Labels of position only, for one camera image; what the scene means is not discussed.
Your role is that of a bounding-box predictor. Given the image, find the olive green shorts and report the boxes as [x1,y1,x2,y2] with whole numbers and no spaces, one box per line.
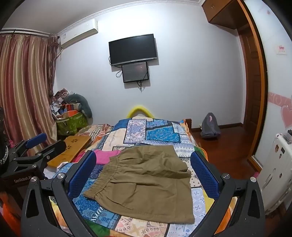
[84,145,195,224]

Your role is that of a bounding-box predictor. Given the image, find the orange fleece blanket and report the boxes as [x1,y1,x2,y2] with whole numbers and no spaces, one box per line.
[182,118,238,235]

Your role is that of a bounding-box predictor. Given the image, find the pink folded garment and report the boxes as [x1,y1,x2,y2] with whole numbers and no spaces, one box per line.
[72,149,121,166]

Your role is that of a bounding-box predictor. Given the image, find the wooden lap desk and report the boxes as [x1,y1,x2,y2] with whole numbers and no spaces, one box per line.
[47,135,91,167]

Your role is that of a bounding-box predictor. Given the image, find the striped red gold curtain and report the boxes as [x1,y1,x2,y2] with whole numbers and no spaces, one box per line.
[1,34,58,155]

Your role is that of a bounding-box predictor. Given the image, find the patchwork blue bed quilt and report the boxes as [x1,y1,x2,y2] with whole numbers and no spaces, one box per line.
[48,117,238,237]

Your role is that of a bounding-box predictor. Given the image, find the striped orange bedsheet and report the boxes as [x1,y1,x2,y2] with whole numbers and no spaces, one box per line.
[76,124,113,146]

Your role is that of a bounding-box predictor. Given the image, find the grey backpack on floor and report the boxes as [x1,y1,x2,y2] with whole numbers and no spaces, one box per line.
[200,112,221,139]

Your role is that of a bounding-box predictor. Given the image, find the white appliance with stickers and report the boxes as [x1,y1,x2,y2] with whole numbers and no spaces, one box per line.
[257,129,291,215]

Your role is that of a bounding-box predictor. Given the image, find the clutter pile of papers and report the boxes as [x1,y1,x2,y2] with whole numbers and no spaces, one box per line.
[51,89,80,121]

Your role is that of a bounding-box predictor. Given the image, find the yellow curved headboard cushion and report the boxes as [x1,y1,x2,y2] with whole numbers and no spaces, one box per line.
[127,105,154,119]

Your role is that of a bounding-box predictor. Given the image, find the white air conditioner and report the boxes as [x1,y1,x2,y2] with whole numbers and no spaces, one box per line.
[59,19,98,50]

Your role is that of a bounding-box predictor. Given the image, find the brown wooden door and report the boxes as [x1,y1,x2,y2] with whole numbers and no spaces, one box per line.
[238,1,268,158]

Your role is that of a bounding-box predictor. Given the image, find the wooden overhead cabinet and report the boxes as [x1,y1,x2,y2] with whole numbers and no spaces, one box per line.
[202,0,248,30]

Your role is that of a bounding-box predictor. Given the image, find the pink heart wall sticker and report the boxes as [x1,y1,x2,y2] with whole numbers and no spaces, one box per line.
[268,92,291,128]

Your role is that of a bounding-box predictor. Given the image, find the monitor cables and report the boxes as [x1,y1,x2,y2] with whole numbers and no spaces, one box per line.
[115,68,149,92]

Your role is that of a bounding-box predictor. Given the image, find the small black wall monitor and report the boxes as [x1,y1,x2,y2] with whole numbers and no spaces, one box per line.
[122,61,149,83]

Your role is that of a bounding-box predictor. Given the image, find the black wall television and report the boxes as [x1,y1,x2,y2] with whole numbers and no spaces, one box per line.
[108,34,158,66]

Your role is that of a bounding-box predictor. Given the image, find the wall switch with sticker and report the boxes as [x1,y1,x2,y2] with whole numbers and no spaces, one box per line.
[276,45,287,55]

